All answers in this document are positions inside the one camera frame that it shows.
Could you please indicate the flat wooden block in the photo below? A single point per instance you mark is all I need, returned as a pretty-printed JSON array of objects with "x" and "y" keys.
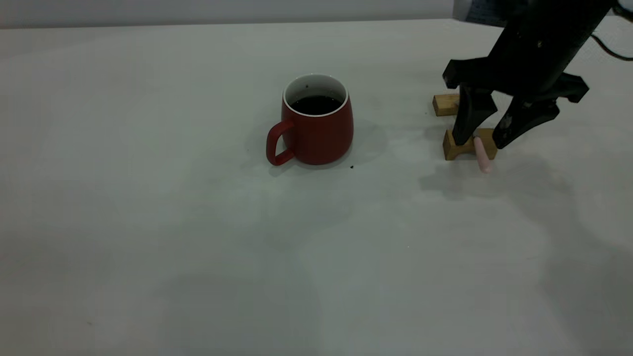
[{"x": 445, "y": 105}]

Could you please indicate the dark coffee liquid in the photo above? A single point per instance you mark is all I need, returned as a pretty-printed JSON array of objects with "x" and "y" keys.
[{"x": 316, "y": 105}]

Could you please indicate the arched wooden block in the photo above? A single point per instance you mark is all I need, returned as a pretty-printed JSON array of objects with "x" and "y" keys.
[{"x": 449, "y": 151}]

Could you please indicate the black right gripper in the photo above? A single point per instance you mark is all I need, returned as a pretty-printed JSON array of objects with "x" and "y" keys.
[{"x": 534, "y": 64}]

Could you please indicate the red ceramic cup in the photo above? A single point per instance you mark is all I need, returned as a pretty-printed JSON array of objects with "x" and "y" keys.
[{"x": 319, "y": 138}]

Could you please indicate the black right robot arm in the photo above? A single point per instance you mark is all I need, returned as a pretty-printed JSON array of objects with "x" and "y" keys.
[{"x": 559, "y": 9}]

